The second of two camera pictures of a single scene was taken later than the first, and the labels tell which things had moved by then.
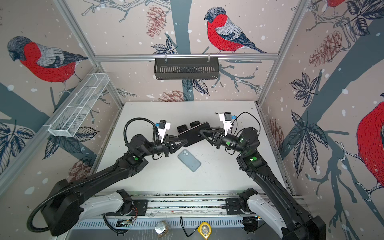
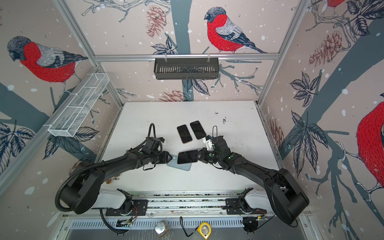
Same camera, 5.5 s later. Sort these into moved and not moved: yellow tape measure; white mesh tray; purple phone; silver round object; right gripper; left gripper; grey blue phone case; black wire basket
Moved: left gripper; purple phone; right gripper; grey blue phone case
Not moved: black wire basket; white mesh tray; yellow tape measure; silver round object
